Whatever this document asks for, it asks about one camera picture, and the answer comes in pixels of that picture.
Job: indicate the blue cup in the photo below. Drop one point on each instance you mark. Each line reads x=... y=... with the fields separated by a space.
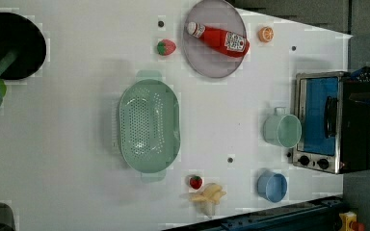
x=272 y=186

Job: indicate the blue table frame rail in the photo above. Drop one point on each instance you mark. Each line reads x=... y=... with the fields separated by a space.
x=314 y=215

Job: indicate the yellow red stop button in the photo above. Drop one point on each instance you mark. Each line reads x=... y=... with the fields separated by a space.
x=350 y=222

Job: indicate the green plastic strainer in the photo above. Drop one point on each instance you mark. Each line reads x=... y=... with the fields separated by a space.
x=149 y=126

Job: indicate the grey round plate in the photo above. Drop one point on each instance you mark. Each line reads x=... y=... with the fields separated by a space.
x=203 y=59

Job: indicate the green mug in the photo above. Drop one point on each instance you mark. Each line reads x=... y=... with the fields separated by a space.
x=282 y=129

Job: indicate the black toaster oven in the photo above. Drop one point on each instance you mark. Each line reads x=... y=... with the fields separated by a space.
x=335 y=123

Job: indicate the orange slice toy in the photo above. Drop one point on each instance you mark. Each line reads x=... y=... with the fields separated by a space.
x=266 y=34

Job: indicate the small red strawberry toy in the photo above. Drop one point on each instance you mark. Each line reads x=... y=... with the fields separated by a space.
x=195 y=182

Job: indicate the red ketchup bottle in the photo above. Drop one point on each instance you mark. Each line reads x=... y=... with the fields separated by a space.
x=223 y=41

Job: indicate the yellow banana toy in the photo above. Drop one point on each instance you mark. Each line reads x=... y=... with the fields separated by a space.
x=212 y=193

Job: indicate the large red strawberry toy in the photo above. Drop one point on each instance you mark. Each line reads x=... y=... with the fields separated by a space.
x=165 y=47

